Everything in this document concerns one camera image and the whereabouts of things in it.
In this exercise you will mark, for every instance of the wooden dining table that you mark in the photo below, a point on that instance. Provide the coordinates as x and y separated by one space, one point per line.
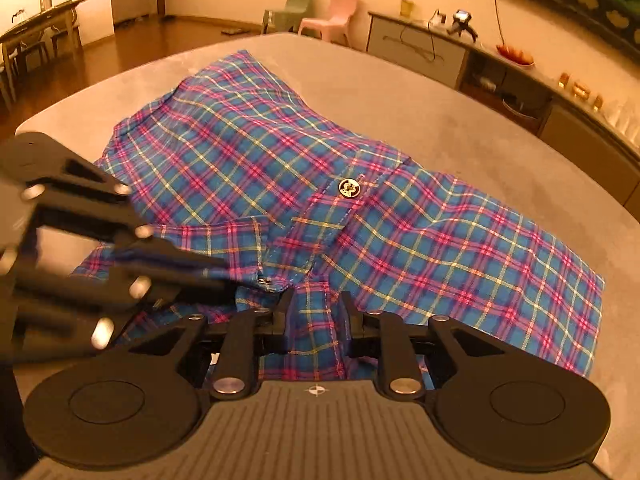
45 17

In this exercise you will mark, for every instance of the wide golden ornament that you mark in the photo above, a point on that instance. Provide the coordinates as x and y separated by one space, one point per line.
581 91

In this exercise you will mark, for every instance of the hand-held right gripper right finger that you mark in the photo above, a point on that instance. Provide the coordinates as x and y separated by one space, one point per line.
355 322

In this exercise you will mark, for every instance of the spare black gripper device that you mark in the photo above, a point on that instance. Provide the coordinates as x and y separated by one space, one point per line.
462 22

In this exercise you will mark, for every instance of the green plastic child chair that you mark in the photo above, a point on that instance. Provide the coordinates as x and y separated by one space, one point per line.
290 10

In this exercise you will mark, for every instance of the red plate of fruit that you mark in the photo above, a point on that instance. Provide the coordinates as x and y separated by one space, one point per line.
515 56

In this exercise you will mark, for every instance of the blue plaid shirt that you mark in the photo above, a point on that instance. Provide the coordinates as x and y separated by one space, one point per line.
250 160

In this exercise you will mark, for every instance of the flat black shelf device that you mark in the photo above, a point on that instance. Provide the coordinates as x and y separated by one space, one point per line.
520 107

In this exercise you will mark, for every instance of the wooden dining chair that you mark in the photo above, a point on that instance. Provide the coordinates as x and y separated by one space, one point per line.
30 52

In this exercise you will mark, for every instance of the long grey tv cabinet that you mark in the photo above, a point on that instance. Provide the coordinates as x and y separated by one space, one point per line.
415 47

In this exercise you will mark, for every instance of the cluster of clear glasses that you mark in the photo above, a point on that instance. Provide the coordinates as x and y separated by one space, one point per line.
625 115

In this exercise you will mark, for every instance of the yellow cup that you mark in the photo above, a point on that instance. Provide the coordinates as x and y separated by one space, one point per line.
406 7

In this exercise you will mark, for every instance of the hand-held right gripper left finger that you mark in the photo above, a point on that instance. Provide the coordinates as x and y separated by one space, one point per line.
277 320

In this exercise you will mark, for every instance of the pink plastic child chair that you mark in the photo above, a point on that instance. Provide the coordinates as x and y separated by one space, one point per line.
332 17

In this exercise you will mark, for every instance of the white power adapter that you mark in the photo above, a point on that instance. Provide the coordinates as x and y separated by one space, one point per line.
438 17

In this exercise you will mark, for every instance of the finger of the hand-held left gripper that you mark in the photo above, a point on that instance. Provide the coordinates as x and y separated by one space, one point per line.
150 292
165 255

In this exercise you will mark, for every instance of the slim golden ornament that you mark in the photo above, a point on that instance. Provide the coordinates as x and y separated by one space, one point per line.
598 102
564 80

